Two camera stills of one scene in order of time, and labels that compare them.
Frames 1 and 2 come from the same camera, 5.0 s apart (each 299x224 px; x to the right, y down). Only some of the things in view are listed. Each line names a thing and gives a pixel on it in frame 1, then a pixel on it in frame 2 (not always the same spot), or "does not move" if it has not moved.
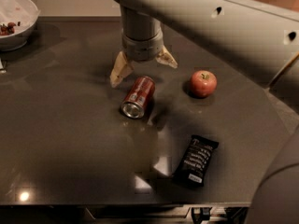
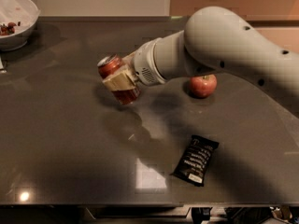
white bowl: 18,9 does not move
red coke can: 138,97 -> 108,63
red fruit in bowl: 7,30 does not move
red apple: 203,83 does not move
